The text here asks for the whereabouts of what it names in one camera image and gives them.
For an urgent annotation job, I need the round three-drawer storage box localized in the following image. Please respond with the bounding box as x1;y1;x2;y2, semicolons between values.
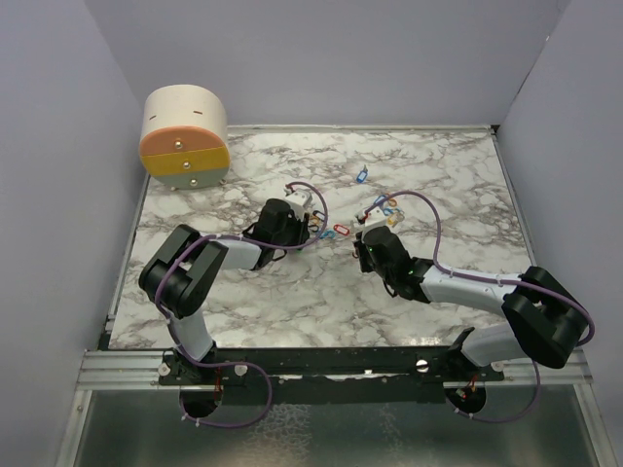
138;85;231;190

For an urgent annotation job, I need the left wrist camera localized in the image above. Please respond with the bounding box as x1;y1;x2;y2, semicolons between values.
284;191;312;217

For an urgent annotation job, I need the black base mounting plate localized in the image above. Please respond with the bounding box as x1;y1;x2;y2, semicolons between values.
159;345;503;405

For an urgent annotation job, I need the black key tag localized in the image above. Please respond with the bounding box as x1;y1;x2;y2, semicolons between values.
312;210;326;221

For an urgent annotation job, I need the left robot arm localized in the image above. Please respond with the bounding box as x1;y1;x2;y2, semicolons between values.
138;192;312;384

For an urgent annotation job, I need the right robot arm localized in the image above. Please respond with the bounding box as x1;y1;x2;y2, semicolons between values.
353;227;594;380

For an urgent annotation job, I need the red key tag with key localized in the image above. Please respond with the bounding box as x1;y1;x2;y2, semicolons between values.
333;224;350;236

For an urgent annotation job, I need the aluminium rail frame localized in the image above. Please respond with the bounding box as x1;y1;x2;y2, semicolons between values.
77;350;594;391

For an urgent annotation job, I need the blue carabiner front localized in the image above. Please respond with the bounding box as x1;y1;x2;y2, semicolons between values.
383;208;404;217

